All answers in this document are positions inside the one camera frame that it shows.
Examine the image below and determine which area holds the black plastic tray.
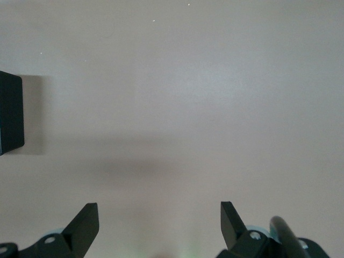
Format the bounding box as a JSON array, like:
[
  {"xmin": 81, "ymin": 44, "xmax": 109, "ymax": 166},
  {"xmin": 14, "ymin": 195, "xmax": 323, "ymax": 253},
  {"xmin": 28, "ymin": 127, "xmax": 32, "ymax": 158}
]
[{"xmin": 0, "ymin": 70, "xmax": 25, "ymax": 157}]

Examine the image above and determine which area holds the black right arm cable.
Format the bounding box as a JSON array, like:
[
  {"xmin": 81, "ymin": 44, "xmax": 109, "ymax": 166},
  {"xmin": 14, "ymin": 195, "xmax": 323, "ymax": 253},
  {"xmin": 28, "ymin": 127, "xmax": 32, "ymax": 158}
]
[{"xmin": 268, "ymin": 216, "xmax": 306, "ymax": 258}]

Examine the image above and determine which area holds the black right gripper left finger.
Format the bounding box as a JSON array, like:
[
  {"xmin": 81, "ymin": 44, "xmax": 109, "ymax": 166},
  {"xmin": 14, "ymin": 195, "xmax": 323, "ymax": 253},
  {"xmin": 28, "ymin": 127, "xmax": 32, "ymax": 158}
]
[{"xmin": 18, "ymin": 203, "xmax": 100, "ymax": 258}]

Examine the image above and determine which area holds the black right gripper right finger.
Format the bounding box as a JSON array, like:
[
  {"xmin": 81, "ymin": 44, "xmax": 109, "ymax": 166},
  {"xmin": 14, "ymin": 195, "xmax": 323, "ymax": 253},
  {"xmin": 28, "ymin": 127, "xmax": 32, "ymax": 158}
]
[{"xmin": 217, "ymin": 201, "xmax": 274, "ymax": 258}]

